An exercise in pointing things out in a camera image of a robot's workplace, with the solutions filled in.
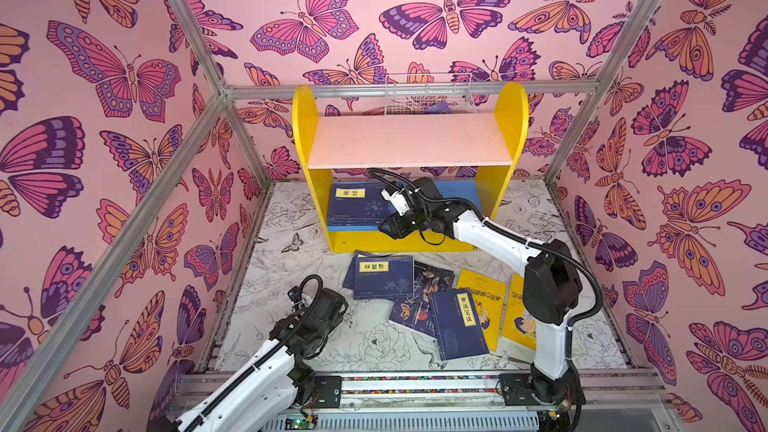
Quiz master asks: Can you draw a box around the blue book Yijing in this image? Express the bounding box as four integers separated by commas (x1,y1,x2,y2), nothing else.
327,182,395,225

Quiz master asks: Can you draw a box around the blue book Sunzi Bingfa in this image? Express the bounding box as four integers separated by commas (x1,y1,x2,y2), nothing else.
326,224,381,232

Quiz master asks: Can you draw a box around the blue book Mengxi Bitan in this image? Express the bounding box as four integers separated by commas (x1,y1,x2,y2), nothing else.
429,288,489,361

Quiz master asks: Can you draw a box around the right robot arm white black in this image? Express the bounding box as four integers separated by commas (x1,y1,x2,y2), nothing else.
367,168,603,404

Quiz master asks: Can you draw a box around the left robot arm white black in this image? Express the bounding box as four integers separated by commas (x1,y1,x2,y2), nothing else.
148,274,348,431

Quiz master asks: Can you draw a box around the blue book bottom of fan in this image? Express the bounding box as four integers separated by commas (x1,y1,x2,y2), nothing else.
342,251,373,290

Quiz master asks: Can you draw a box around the blue book of fan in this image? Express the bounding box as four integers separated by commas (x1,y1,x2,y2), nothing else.
342,251,373,290
353,255,414,300

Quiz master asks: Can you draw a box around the blue book middle of fan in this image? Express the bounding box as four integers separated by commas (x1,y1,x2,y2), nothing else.
353,255,414,300

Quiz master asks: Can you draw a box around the green circuit board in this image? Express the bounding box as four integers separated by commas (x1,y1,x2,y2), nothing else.
284,415,318,431

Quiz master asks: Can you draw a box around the yellow shelf with blue board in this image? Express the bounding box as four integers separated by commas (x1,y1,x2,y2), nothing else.
292,83,529,225

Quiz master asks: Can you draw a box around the dark illustrated cover book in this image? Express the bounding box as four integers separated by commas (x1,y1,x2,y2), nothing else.
389,261,455,338

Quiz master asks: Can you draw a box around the yellow book with orange figure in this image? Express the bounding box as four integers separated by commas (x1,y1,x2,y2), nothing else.
457,269,507,352

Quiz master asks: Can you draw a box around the yellow book with cartoon face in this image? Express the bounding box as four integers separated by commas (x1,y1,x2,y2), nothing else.
501,275,536,351

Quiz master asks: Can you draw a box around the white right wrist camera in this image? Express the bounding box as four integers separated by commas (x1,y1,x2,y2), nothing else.
381,186,413,216

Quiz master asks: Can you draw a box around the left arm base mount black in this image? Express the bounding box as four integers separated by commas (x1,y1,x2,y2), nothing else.
291,375,343,409

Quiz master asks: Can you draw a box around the clear wire basket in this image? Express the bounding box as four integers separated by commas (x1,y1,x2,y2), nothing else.
382,71,477,115

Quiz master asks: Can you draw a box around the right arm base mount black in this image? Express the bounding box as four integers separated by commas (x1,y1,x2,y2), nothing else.
496,369,586,409

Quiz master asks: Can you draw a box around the aluminium rail front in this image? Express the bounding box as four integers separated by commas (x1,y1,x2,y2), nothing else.
167,370,667,415

